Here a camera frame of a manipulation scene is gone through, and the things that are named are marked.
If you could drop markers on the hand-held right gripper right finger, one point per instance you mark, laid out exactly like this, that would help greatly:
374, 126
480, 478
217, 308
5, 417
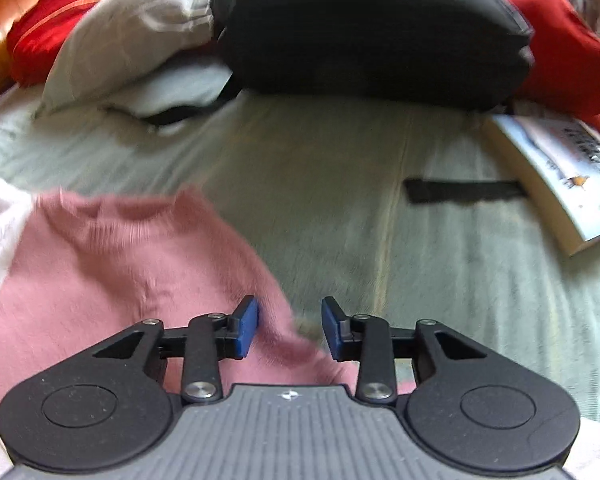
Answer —
332, 330

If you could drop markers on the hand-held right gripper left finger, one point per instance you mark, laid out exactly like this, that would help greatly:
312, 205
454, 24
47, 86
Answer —
247, 327

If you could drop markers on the pink and white sweater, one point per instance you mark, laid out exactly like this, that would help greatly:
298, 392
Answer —
130, 260

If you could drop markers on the paperback book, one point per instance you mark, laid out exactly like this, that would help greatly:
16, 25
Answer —
565, 175

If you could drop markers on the black backpack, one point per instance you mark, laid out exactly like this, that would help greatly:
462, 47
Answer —
370, 30

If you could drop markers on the grey green pillow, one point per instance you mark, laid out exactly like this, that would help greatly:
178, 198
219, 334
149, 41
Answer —
130, 35

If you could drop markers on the red quilt with beige piping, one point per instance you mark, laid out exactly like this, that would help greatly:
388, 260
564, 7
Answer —
55, 20

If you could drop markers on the red fleece blanket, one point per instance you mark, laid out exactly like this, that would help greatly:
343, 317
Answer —
570, 55

